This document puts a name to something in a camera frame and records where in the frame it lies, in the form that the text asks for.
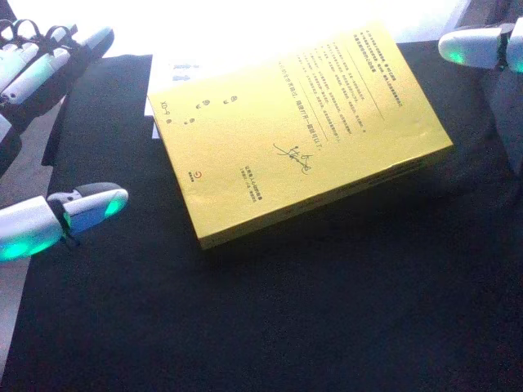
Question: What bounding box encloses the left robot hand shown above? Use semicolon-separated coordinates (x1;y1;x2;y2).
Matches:
0;18;130;262

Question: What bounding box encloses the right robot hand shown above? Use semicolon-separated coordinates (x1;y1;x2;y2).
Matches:
437;23;523;74

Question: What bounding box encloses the yellow book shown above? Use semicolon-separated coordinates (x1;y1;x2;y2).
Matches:
145;20;455;252

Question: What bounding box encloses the black table cloth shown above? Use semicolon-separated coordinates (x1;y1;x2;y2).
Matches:
0;40;523;392

